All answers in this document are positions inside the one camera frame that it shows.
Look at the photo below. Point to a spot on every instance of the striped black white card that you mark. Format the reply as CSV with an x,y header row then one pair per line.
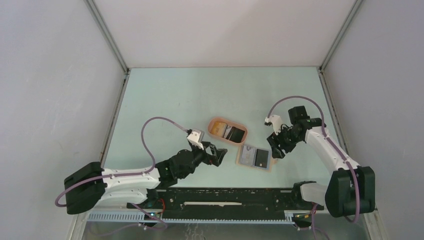
x,y
227,132

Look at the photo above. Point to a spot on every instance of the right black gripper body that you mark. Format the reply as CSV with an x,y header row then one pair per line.
x,y
285,136

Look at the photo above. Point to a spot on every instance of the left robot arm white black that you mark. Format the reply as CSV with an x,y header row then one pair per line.
x,y
92,185

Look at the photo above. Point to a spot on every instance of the right controller board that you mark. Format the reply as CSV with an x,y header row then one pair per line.
x,y
302,221

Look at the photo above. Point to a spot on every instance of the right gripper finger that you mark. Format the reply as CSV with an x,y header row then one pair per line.
x,y
276,151
286,147

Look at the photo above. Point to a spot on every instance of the orange credit card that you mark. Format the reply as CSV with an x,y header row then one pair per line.
x,y
218,128

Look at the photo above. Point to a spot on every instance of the left controller board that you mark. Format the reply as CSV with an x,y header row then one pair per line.
x,y
152,216

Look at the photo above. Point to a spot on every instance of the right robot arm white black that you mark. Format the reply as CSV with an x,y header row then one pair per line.
x,y
351,188

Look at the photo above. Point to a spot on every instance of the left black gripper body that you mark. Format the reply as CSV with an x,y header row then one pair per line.
x,y
201,155

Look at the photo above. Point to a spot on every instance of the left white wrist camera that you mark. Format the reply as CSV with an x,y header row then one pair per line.
x,y
195,137

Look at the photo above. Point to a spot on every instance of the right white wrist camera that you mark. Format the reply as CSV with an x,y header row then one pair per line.
x,y
276,122

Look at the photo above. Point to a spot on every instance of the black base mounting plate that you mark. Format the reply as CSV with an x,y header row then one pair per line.
x,y
226,204

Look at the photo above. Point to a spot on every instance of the controller board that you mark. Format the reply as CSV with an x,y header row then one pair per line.
x,y
152,216
302,221

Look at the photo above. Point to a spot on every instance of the pink oval tray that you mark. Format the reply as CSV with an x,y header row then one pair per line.
x,y
228,122

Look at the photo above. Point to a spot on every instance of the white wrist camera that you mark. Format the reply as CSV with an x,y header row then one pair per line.
x,y
195,137
276,122

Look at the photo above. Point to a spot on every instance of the white grey credit card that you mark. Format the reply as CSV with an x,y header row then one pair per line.
x,y
247,155

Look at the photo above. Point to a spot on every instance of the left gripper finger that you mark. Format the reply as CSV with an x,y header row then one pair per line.
x,y
216,160
217,152

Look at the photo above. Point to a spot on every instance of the tan leather card holder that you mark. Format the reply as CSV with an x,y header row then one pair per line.
x,y
270,163

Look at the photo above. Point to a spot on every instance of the black VIP credit card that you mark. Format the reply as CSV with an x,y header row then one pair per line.
x,y
261,158

